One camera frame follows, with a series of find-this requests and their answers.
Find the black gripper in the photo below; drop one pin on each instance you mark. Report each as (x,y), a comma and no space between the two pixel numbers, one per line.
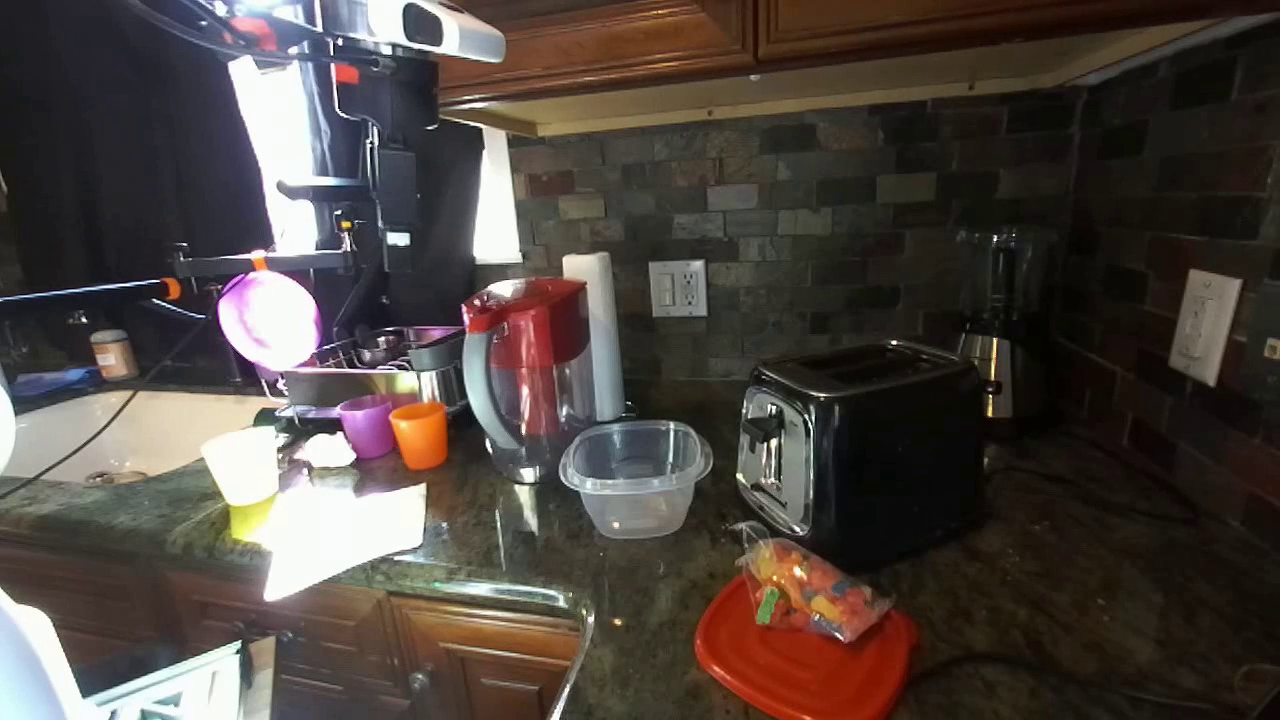
(390,104)

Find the small white jar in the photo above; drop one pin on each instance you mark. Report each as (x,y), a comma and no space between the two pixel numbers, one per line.
(114,354)

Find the black chrome toaster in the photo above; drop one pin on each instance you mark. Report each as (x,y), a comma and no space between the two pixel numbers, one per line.
(864,441)

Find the orange plastic cup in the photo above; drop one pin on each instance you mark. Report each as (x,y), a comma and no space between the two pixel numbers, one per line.
(423,438)

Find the white paper sheet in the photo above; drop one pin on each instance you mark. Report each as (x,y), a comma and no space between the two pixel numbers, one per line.
(347,535)

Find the white plastic cup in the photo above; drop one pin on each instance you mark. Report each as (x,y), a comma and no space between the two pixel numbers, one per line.
(240,464)

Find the wooden upper cabinet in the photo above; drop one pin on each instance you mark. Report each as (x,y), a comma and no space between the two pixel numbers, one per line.
(602,43)

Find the white wall switch plate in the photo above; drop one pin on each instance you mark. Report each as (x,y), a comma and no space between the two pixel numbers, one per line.
(677,291)

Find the purple plastic cup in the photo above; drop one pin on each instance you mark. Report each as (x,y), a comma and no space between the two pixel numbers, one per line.
(366,425)

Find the yellow-green plastic cup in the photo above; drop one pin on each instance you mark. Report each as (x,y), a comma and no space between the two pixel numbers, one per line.
(249,521)

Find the red lid water pitcher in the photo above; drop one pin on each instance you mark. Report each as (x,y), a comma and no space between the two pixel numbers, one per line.
(525,332)

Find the red plate with food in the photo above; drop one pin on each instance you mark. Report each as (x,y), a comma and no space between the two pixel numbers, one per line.
(801,674)

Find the small wall outlet plate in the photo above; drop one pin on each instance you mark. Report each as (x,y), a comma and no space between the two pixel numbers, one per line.
(1270,349)

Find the white paper towel roll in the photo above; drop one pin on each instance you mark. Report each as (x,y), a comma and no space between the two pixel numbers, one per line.
(602,332)

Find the dish rack with dishes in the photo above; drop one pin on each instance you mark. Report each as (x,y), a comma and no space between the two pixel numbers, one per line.
(360,366)

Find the clear bag of gummy bears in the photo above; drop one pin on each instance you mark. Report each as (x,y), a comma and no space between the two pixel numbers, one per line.
(814,594)

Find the white wall outlet plate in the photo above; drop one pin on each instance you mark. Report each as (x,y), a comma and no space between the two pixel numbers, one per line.
(1205,325)

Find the purple round bowl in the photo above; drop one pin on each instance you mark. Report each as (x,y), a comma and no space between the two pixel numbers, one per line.
(268,323)

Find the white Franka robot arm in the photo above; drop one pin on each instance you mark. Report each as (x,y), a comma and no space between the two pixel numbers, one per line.
(427,32)

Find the clear plastic container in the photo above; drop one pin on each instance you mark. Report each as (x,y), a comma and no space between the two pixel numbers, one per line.
(636,480)

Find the small white dish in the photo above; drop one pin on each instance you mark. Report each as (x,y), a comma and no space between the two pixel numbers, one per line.
(326,451)

